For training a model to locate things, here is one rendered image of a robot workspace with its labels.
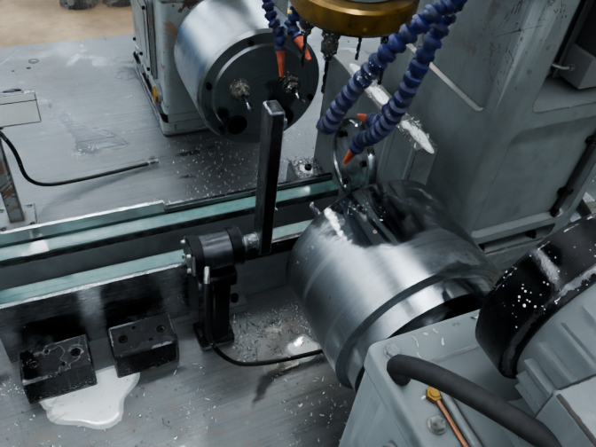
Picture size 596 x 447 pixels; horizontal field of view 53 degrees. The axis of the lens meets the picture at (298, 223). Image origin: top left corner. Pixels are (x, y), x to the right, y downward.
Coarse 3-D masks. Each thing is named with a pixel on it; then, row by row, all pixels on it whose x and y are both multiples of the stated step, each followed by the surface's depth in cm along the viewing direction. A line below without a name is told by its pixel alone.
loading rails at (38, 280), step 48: (240, 192) 109; (288, 192) 112; (336, 192) 115; (0, 240) 95; (48, 240) 97; (96, 240) 98; (144, 240) 103; (288, 240) 102; (0, 288) 97; (48, 288) 90; (96, 288) 90; (144, 288) 95; (192, 288) 101; (240, 288) 106; (0, 336) 89; (48, 336) 93; (96, 336) 98
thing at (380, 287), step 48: (384, 192) 76; (432, 192) 82; (336, 240) 74; (384, 240) 71; (432, 240) 71; (336, 288) 72; (384, 288) 68; (432, 288) 68; (480, 288) 68; (336, 336) 71; (384, 336) 67
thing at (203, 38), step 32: (224, 0) 112; (256, 0) 114; (192, 32) 112; (224, 32) 106; (256, 32) 105; (192, 64) 110; (224, 64) 106; (256, 64) 109; (288, 64) 111; (192, 96) 113; (224, 96) 110; (256, 96) 113; (288, 96) 117; (224, 128) 116; (256, 128) 119; (288, 128) 124
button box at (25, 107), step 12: (0, 96) 97; (12, 96) 97; (24, 96) 98; (0, 108) 97; (12, 108) 98; (24, 108) 99; (36, 108) 99; (0, 120) 98; (12, 120) 98; (24, 120) 99; (36, 120) 100
